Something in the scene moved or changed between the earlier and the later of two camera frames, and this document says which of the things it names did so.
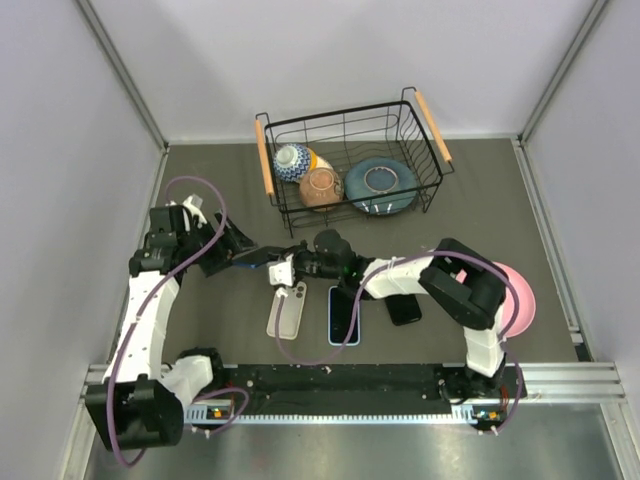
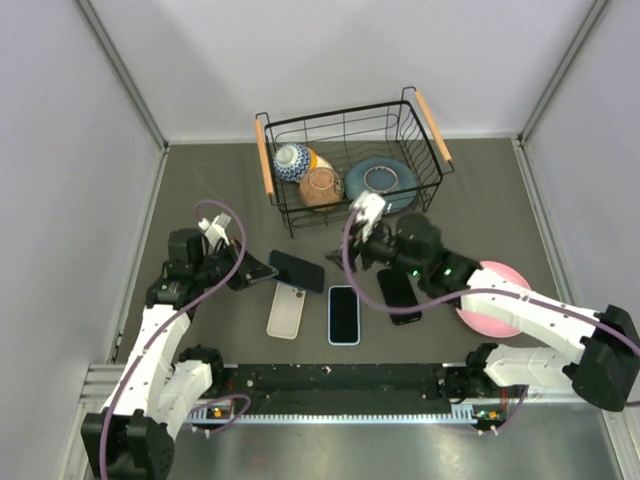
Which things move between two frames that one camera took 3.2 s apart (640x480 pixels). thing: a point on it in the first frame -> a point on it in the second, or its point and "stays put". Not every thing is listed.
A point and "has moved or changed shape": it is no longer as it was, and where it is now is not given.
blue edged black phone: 256,257 has moved or changed shape
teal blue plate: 376,176 stays put
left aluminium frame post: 124,73 stays put
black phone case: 403,308 stays put
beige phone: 292,312 stays put
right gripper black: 294,250 -> 359,248
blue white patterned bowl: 291,161 stays put
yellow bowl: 316,161 stays put
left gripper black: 235,242 -> 250,270
